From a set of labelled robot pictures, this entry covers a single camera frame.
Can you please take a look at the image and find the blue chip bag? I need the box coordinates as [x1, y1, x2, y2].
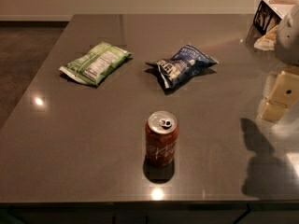
[147, 45, 218, 90]

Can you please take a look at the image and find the snack box with brown top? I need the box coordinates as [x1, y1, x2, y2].
[253, 0, 299, 35]

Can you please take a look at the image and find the red coke can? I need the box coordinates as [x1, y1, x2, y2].
[145, 111, 179, 167]

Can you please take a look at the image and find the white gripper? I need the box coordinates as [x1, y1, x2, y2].
[254, 4, 299, 123]

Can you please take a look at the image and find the green jalapeno chip bag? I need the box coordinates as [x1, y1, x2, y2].
[59, 42, 131, 87]

